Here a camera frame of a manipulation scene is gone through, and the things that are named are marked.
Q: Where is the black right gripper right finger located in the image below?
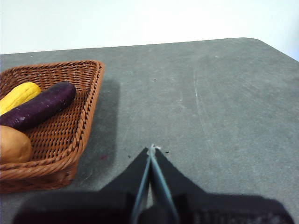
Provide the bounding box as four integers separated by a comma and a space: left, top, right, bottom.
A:
139, 147, 294, 224

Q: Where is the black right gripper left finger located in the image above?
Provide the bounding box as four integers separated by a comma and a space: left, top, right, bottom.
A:
13, 146, 152, 224

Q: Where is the brown woven wicker basket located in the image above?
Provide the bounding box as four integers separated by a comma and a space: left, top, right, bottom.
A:
0, 59, 106, 195

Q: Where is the brown potato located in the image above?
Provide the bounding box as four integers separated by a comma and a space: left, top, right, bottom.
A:
0, 125, 33, 165

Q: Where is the purple eggplant with green stem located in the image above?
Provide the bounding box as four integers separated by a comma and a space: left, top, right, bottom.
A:
0, 81, 77, 133

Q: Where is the yellow corn cob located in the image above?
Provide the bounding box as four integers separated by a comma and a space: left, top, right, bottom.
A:
0, 82, 42, 116

